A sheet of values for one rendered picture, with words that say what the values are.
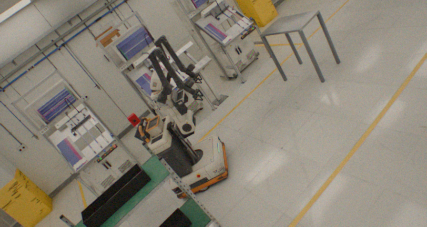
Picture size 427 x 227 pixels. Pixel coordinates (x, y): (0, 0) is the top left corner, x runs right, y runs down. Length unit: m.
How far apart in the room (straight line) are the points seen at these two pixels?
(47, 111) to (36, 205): 2.09
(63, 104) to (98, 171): 1.12
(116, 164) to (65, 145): 0.82
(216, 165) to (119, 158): 1.97
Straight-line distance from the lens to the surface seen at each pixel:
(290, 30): 3.82
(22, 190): 6.05
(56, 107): 4.66
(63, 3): 6.20
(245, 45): 5.47
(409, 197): 2.60
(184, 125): 3.20
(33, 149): 6.36
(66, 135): 4.67
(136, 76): 4.72
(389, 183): 2.69
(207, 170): 3.30
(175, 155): 3.23
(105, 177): 4.86
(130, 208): 2.33
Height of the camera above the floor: 2.09
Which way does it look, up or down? 25 degrees down
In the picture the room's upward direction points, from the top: 34 degrees counter-clockwise
